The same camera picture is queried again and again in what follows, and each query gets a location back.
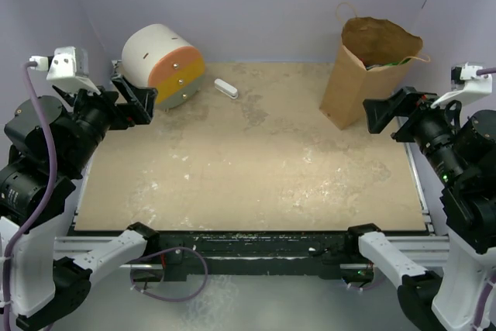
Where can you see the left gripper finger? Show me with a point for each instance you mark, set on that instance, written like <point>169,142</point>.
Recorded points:
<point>121,86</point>
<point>140,104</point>

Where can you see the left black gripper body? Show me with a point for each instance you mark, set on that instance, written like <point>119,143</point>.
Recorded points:
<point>99,112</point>

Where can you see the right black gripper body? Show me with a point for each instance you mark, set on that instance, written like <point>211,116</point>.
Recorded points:
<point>431,127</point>

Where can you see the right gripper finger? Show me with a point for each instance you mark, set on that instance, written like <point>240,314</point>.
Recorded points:
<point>379,112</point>
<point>409,96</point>

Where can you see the brown paper bag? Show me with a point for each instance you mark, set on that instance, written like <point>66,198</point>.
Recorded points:
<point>373,58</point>

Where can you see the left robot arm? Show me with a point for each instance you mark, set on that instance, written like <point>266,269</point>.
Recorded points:
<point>53,138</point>

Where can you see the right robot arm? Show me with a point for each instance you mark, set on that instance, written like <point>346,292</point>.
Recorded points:
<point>462,154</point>

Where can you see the round toy drawer cabinet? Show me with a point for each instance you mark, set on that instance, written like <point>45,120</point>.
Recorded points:
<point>156,57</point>

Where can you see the small white block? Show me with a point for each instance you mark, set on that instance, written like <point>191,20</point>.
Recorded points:
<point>226,88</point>

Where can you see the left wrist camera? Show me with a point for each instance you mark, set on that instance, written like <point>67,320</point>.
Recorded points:
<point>67,70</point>

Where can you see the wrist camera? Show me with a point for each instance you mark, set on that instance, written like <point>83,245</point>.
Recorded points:
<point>470,83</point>
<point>67,70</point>

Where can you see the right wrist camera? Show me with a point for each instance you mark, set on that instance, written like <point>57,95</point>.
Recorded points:
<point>470,83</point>

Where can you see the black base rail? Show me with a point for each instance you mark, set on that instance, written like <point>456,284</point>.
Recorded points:
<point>326,255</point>

